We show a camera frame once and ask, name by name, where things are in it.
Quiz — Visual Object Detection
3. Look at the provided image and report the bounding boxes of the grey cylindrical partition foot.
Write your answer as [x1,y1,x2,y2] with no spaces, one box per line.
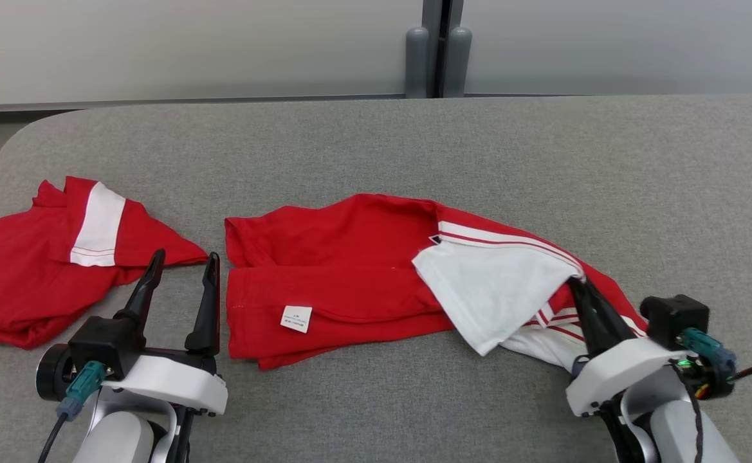
[446,26,473,98]
[405,26,430,99]

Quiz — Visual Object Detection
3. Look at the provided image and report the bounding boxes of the red white basketball jersey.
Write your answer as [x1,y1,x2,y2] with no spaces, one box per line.
[225,193,650,374]

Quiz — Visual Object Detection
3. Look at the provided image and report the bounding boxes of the thin black twisted cable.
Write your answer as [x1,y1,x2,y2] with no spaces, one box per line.
[683,379,706,463]

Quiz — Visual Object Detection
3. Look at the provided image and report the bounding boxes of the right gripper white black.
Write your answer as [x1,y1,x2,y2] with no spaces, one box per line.
[565,277,735,417]

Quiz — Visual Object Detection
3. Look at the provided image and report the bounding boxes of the left camera cable teal plug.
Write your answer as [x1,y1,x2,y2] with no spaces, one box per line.
[38,360,107,463]

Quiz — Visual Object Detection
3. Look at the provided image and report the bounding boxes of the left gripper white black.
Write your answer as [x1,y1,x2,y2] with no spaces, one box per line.
[35,250,229,417]

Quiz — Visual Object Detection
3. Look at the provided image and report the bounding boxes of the right camera cable teal plug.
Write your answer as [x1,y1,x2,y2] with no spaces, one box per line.
[677,327,752,381]

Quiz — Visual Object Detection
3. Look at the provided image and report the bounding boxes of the grey partition frame post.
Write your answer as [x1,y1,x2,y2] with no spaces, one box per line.
[422,0,465,98]

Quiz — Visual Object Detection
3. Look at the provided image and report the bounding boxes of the camera cable teal plug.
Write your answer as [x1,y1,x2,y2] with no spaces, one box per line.
[677,327,752,381]
[38,360,107,463]

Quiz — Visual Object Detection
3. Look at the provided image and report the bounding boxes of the red shorts with white stripe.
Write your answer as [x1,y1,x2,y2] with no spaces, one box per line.
[0,176,210,351]

